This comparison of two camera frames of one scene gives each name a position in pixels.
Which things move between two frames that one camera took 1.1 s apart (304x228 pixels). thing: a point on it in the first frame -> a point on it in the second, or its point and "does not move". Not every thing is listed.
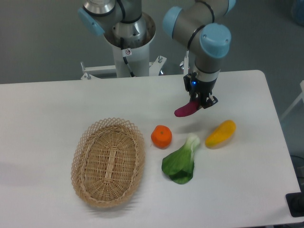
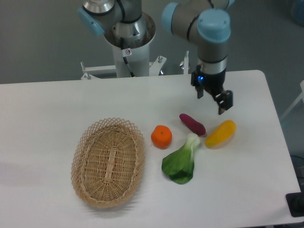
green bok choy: (180, 165) does not move
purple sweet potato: (187, 109) -> (198, 128)
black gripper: (194, 85) -> (214, 82)
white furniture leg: (302, 96) does not move
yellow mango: (222, 133) does not move
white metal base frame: (154, 67) does not move
